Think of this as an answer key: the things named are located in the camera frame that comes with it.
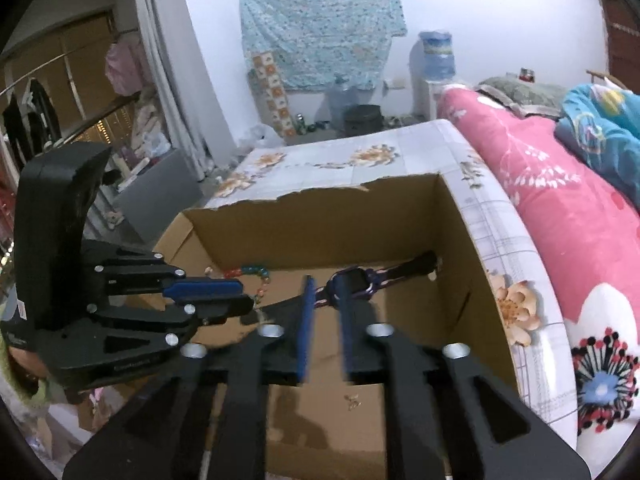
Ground pink floral quilt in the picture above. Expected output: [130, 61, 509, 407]
[435, 85, 640, 441]

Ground brown cardboard box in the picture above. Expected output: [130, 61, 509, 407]
[87, 172, 518, 480]

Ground grey storage bin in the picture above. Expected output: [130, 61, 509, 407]
[112, 150, 203, 243]

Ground pink strap digital watch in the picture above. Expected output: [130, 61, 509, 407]
[315, 252, 441, 308]

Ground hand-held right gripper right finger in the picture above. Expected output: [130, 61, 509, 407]
[332, 272, 591, 480]

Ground white curtain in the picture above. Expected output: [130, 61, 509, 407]
[132, 0, 236, 181]

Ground white water dispenser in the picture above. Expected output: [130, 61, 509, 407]
[409, 42, 443, 122]

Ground floral plastic table cover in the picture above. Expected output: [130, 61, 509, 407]
[202, 120, 578, 456]

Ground multicolour bead bracelet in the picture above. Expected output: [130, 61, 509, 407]
[222, 261, 273, 306]

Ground wooden wardrobe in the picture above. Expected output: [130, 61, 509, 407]
[0, 10, 131, 136]

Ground black hanging clothes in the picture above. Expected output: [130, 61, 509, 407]
[2, 77, 63, 171]

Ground white plastic bag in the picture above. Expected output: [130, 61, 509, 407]
[245, 124, 281, 148]

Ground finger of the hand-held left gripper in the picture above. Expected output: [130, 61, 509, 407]
[95, 255, 246, 301]
[87, 294, 256, 328]

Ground black pot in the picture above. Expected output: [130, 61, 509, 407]
[344, 104, 385, 137]

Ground blue floral blanket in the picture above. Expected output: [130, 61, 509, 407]
[555, 84, 640, 196]

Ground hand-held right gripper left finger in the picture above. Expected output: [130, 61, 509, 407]
[62, 275, 318, 480]

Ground grey-green pillow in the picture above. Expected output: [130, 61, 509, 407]
[475, 76, 568, 116]

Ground brown wooden door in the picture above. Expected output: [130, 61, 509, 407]
[592, 0, 640, 96]

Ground teal patterned hanging cloth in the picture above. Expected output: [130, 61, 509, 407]
[239, 0, 408, 138]

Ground pink hanging clothes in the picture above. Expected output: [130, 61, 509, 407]
[105, 30, 143, 96]

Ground blue water jug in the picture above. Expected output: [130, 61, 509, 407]
[327, 77, 373, 121]
[419, 30, 457, 81]

